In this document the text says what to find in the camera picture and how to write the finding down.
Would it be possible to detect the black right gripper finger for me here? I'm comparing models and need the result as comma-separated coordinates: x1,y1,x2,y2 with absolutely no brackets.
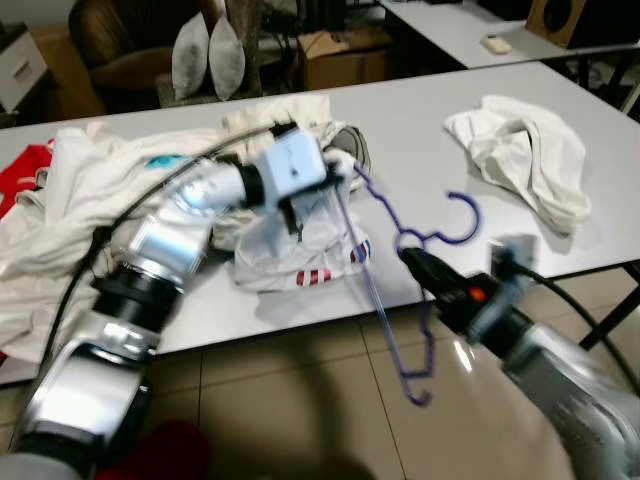
399,246,458,292
398,252,447,302

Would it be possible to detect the purple plastic hanger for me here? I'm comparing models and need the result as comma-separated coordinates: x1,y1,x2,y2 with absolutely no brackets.
350,160,483,408

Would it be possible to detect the white shirt with striped print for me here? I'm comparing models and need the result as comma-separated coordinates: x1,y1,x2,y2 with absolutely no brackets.
232,150,376,293

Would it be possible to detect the cream cloth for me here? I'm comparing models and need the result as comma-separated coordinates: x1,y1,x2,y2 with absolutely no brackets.
220,95,336,136

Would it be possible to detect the crumpled white garment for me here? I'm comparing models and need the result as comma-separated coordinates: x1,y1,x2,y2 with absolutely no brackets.
443,95,593,236

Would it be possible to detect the grey table with black legs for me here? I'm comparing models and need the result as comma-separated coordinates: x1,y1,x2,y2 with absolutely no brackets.
0,62,640,386

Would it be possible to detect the cardboard box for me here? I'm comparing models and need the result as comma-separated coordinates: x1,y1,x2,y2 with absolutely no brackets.
298,28,393,91

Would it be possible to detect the grey pillow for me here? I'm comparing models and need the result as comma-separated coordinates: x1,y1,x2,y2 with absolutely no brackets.
172,12,211,101
208,15,247,101

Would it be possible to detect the large white garment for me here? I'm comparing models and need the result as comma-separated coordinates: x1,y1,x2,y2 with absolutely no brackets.
0,120,301,366

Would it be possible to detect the small white device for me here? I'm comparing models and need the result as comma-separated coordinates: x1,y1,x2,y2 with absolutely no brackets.
482,35,513,55

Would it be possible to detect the brown armchair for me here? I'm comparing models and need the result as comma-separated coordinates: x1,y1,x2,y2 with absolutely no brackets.
68,0,226,101

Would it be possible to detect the white desk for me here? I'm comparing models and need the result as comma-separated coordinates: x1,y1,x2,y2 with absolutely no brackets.
380,0,640,111

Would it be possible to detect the red garment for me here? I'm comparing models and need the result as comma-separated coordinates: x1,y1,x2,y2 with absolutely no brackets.
0,143,56,216

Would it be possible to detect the dark red cloth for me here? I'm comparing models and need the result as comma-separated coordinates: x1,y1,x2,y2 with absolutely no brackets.
95,420,211,480

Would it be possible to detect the wooden speaker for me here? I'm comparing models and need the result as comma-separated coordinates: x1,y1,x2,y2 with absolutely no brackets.
525,0,606,49

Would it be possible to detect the white drawer unit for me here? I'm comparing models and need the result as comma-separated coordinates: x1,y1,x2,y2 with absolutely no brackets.
0,25,49,111

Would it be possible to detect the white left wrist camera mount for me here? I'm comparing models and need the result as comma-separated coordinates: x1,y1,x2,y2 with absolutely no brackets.
258,125,331,201

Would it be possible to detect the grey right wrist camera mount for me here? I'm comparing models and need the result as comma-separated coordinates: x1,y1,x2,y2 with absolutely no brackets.
470,235,541,346

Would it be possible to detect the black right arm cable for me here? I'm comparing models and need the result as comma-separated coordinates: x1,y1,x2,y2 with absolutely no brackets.
495,258,640,393

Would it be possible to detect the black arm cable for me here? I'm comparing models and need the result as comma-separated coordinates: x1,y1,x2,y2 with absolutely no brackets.
35,122,296,371
495,258,640,393

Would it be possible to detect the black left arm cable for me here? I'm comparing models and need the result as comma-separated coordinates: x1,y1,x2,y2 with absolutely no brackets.
35,122,296,371

